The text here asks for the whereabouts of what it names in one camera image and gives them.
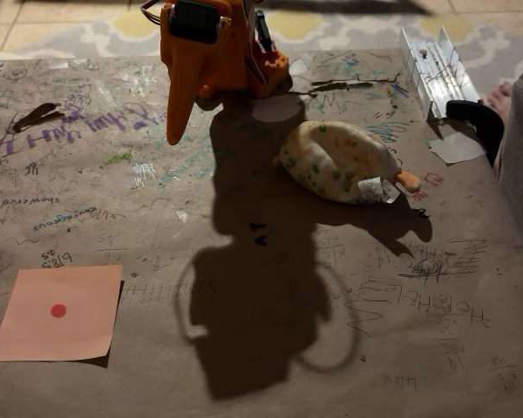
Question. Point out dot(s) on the white plush duck toy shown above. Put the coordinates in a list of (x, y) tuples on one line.
[(331, 163)]

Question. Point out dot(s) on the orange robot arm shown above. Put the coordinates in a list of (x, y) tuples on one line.
[(271, 65)]

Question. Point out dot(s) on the black clamp on arm base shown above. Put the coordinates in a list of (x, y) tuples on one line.
[(263, 30)]

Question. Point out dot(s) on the white paper scrap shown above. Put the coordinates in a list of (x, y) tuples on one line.
[(272, 111)]

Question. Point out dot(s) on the brown scribbled paper table cover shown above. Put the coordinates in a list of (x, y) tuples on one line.
[(113, 209)]

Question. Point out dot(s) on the grey yellow patterned rug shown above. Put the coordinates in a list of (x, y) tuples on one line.
[(331, 30)]

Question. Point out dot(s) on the pink paper sheet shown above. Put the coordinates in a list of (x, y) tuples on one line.
[(61, 331)]

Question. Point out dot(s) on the white tape piece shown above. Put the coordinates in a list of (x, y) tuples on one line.
[(457, 149)]

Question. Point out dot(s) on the person's bare foot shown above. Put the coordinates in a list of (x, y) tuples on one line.
[(499, 96)]

